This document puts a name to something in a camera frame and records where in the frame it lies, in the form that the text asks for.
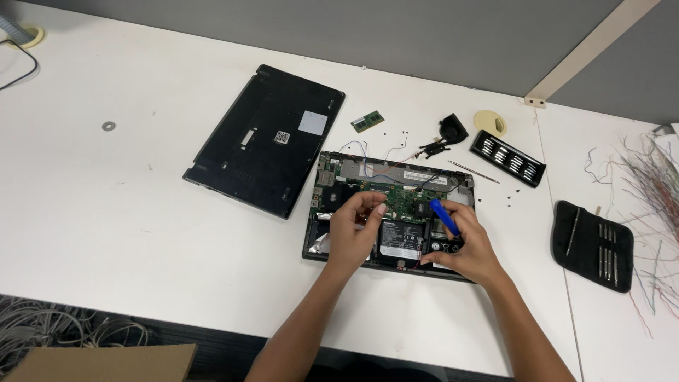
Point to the thin metal screwdriver shaft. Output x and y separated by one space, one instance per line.
473 172

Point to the person's left hand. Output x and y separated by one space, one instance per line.
350 238

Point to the small metal washer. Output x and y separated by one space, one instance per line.
109 126

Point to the black heat pipe bracket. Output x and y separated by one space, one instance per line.
432 149

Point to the green memory module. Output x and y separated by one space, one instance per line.
367 121

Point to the row of metal screwdriver bits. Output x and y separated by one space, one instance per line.
608 254

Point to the beige partition post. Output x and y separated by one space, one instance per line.
589 50

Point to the blue plastic pry tool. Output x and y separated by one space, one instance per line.
444 216

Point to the long metal pouch tool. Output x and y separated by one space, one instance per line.
573 231

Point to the opened black laptop chassis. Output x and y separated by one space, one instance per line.
403 196

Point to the black laptop battery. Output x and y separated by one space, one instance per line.
400 238

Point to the brown cardboard box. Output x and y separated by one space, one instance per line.
101 365

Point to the black fabric tool pouch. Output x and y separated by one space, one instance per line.
586 249

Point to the black screwdriver bit case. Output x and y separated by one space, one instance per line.
508 158

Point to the black laptop bottom cover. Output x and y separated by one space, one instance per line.
265 140

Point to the person's right hand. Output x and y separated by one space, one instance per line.
472 254

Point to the black laptop cooling fan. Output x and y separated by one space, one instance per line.
453 129

